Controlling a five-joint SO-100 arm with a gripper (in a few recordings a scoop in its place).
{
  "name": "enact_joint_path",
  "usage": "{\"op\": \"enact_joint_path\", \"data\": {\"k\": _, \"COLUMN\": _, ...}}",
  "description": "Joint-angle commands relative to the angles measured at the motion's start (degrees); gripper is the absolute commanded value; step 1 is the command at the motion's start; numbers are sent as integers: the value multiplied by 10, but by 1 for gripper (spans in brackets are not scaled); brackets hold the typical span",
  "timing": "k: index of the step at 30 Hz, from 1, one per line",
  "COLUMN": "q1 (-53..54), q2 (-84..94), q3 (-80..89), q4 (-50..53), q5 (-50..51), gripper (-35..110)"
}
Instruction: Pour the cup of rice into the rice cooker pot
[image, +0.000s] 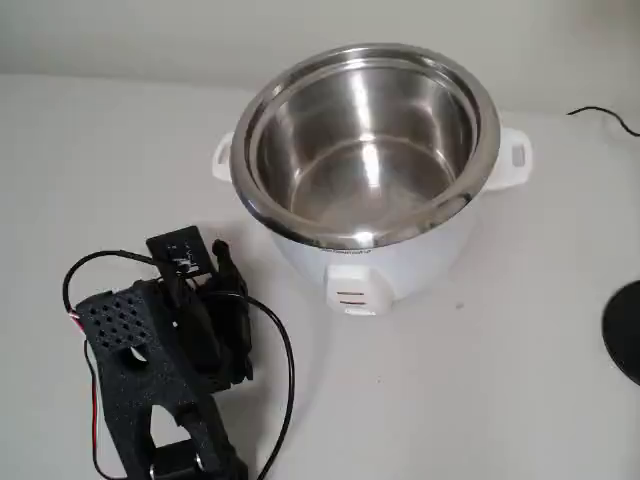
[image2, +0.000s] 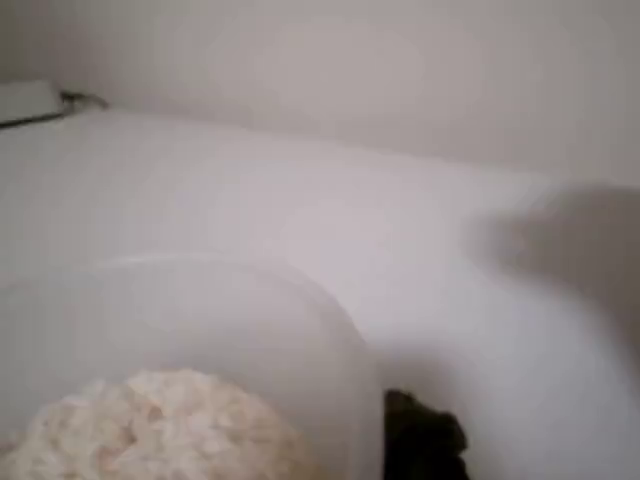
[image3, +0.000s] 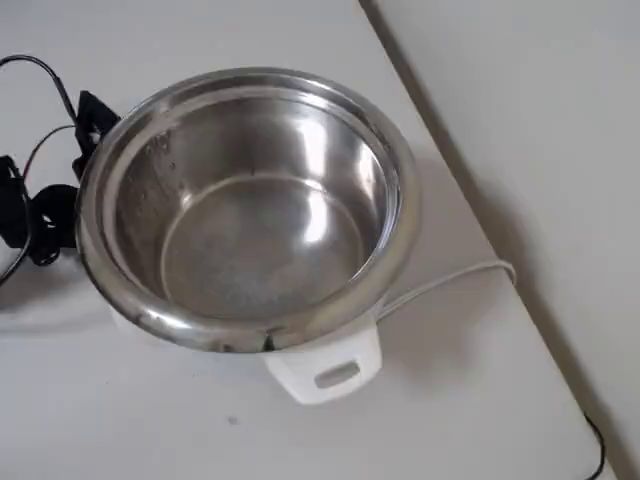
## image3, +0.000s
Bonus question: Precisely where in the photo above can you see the steel inner pot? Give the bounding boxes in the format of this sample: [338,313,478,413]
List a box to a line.
[77,67,421,354]

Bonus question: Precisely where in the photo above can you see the white power cord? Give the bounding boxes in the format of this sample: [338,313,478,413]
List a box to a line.
[377,259,517,321]

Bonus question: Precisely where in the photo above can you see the white rice cooker body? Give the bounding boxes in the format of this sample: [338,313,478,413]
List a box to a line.
[74,219,385,406]

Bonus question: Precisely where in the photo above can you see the black cable on table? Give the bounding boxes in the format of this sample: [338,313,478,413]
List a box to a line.
[581,412,607,480]

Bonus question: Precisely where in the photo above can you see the thin black camera cable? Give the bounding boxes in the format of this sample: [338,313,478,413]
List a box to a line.
[0,53,84,126]

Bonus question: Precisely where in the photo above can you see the red servo wire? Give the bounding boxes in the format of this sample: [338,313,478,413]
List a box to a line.
[22,126,79,176]

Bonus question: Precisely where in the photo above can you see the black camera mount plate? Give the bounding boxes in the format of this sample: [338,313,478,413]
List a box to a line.
[74,89,122,151]

